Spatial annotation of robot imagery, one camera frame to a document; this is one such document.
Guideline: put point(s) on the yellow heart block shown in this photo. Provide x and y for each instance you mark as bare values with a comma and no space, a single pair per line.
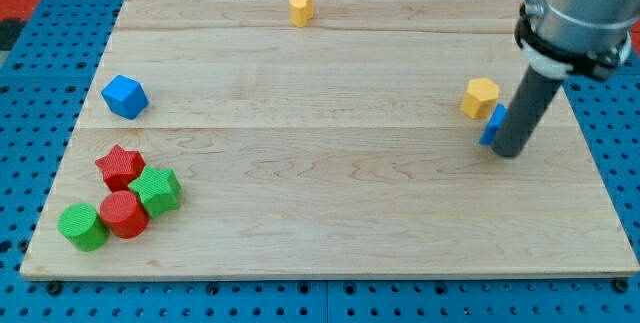
301,12

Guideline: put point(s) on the red star block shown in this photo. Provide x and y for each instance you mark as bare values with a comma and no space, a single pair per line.
120,167

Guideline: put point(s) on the blue cube block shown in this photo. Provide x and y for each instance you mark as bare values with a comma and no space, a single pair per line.
125,97

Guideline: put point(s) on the light wooden board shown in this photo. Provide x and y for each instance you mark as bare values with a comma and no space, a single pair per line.
337,151

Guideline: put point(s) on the yellow hexagon block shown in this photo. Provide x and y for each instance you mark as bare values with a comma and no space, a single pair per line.
480,98

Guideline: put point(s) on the red cylinder block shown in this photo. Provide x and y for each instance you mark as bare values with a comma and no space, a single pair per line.
123,214

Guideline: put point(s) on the green cylinder block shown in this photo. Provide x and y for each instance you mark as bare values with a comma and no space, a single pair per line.
81,225

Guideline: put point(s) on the blue block behind rod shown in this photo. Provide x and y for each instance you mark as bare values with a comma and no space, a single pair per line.
493,125

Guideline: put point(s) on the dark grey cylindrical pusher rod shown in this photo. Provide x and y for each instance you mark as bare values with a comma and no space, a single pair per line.
529,104

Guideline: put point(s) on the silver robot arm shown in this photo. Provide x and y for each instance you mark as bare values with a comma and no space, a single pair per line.
561,38

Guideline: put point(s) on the green star block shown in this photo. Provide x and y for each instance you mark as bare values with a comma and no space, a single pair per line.
157,190

